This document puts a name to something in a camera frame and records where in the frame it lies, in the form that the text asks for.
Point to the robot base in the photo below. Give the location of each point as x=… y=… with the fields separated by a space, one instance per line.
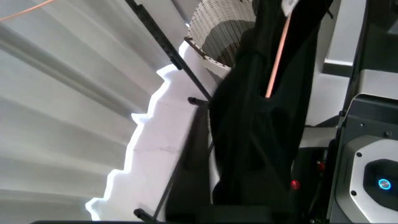
x=367 y=155

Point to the black clothes rack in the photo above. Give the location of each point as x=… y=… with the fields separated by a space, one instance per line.
x=164 y=43

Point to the white laundry basket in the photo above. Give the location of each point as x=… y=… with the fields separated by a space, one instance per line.
x=217 y=21

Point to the pink clothes hanger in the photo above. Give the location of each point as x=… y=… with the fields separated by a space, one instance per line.
x=25 y=11
x=278 y=59

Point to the black T-shirt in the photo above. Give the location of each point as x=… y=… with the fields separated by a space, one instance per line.
x=248 y=124

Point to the white curtain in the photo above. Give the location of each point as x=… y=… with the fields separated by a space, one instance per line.
x=62 y=109

